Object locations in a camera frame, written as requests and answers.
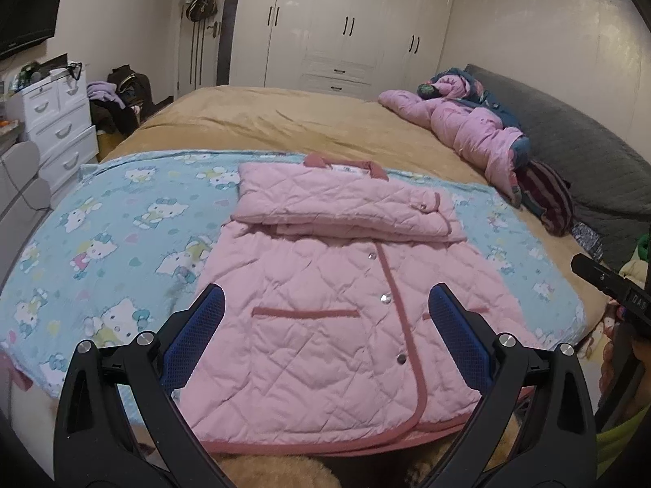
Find person's right hand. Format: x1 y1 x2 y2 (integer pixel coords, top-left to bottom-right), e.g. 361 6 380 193
599 338 620 398

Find purple clothes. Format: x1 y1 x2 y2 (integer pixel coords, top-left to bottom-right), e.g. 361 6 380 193
86 80 120 103

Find blue cartoon printed blanket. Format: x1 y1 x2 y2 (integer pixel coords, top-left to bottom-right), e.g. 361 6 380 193
0 148 585 425

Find grey quilted headboard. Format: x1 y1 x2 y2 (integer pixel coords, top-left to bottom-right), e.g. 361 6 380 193
465 63 651 270

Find dark floral cloth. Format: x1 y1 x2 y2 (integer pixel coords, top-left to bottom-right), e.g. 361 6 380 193
570 221 603 260

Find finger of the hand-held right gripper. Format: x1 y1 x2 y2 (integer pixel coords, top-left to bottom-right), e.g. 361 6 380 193
570 253 629 298

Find pink quilted jacket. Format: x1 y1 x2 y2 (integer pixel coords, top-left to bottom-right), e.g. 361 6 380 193
193 152 540 455

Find black television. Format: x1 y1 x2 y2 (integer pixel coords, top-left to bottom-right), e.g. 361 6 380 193
0 0 69 59

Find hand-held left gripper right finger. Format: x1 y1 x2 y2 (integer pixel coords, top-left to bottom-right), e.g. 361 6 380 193
424 282 596 488

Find white wardrobe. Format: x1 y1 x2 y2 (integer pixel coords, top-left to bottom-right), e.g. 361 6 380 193
229 0 456 102

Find black bag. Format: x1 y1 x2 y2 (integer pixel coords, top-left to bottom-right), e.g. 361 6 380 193
107 65 153 113

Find dark striped cloth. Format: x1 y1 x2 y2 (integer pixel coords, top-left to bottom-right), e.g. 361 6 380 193
516 160 575 237

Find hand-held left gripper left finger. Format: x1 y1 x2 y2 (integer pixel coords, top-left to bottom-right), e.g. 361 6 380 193
53 282 227 488

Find pink duvet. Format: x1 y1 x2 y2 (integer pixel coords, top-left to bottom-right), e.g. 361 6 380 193
379 66 532 207

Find bed with tan sheet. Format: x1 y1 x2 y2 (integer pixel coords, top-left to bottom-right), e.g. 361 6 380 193
96 84 611 346

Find white drawer chest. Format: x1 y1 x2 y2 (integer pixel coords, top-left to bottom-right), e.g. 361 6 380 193
5 53 100 199

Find grey chair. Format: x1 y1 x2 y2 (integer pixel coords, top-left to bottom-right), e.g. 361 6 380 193
0 141 54 270

